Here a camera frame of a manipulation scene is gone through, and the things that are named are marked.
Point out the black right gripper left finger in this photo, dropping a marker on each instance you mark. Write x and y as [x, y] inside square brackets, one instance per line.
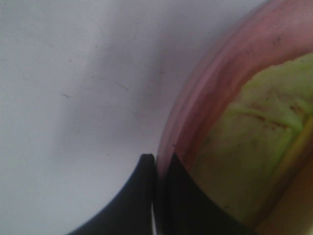
[130, 211]

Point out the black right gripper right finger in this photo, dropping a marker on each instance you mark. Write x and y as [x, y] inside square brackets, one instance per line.
[183, 209]

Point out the toast sandwich with lettuce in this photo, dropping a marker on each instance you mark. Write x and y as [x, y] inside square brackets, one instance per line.
[256, 161]

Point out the pink round plate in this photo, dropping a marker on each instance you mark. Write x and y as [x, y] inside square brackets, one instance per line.
[272, 33]

